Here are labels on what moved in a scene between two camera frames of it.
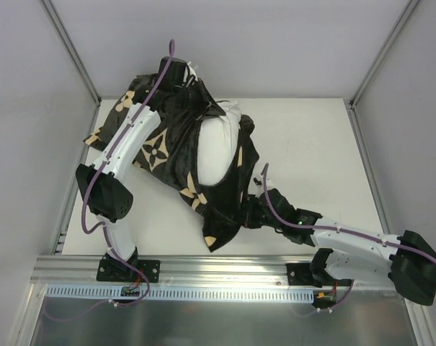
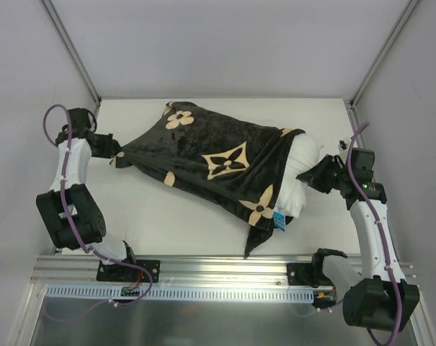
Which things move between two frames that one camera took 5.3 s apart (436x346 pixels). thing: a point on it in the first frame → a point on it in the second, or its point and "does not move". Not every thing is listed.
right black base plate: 303,274 does not move
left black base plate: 112,271 does not move
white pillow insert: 218,140 → 306,151
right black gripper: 249,211 → 323,172
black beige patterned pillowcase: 173,147 → 232,166
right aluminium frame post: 379,59 does not move
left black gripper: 184,94 → 107,145
